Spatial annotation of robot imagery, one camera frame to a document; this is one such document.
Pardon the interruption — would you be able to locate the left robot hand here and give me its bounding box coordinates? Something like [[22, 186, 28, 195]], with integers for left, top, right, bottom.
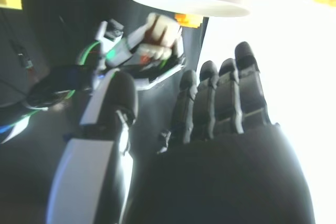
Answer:
[[46, 41, 316, 224]]

